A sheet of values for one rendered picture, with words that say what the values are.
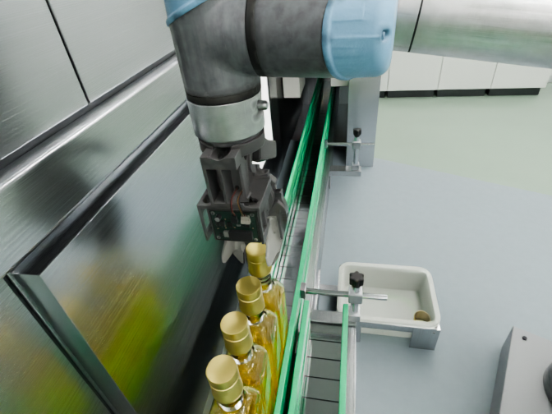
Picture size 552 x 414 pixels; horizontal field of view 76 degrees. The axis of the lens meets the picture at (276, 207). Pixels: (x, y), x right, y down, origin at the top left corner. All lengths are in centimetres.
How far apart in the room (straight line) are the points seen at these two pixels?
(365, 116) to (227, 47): 114
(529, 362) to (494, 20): 66
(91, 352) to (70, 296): 8
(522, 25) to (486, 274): 81
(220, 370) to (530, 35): 44
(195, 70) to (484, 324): 88
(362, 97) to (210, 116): 109
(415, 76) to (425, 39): 389
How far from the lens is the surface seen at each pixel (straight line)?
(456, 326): 100
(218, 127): 35
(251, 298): 48
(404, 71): 427
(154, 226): 49
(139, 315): 49
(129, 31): 53
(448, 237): 122
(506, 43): 43
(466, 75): 442
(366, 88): 139
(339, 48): 29
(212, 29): 32
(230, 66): 33
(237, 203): 37
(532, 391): 86
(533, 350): 92
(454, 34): 42
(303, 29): 29
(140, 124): 48
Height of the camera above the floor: 152
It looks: 37 degrees down
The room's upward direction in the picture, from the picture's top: 6 degrees counter-clockwise
